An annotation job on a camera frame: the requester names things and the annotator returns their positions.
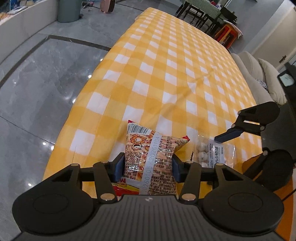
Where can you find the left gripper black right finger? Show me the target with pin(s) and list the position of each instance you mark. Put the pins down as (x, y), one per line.
(191, 174)

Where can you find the beige sofa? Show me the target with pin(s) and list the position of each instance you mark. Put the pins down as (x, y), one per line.
(253, 75)

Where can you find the grey green trash bin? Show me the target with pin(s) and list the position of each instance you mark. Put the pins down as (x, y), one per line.
(69, 10)

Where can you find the orange stool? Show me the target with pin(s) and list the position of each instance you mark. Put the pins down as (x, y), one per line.
(228, 34)

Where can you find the beige cushion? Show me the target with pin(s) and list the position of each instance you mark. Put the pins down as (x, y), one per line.
(273, 84)

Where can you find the dining table green cloth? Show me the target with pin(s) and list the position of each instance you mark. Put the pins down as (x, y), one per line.
(205, 11)

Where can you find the clear bag white balls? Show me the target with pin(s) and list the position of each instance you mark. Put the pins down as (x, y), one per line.
(209, 152)

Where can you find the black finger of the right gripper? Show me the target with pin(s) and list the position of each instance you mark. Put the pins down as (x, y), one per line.
(251, 120)
(271, 169)

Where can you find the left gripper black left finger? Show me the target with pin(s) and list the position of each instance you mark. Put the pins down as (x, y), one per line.
(102, 174)

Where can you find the yellow checkered tablecloth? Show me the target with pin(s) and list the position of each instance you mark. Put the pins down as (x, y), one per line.
(165, 75)

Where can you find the white low shelf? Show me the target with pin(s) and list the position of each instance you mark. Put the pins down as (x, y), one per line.
(21, 26)

